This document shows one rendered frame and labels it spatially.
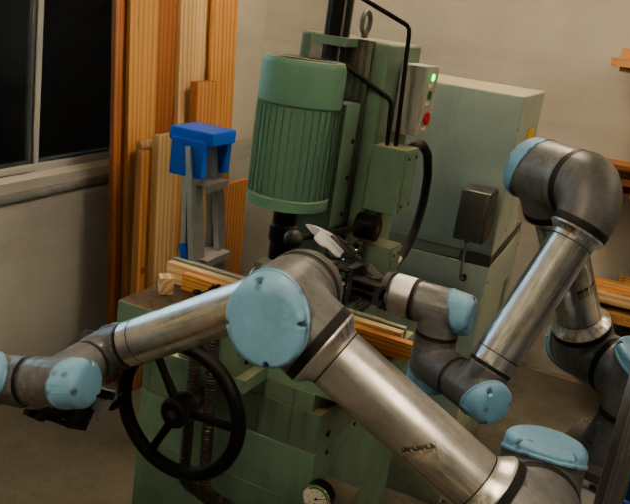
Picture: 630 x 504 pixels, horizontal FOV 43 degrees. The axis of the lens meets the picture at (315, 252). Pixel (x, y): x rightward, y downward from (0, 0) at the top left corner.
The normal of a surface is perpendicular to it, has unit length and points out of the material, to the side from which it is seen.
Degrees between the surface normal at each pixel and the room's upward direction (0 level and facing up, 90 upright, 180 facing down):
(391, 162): 90
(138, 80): 87
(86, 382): 77
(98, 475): 0
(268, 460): 90
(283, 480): 90
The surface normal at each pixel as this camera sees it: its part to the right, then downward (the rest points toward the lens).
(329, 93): 0.61, 0.31
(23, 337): 0.91, 0.24
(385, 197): -0.44, 0.21
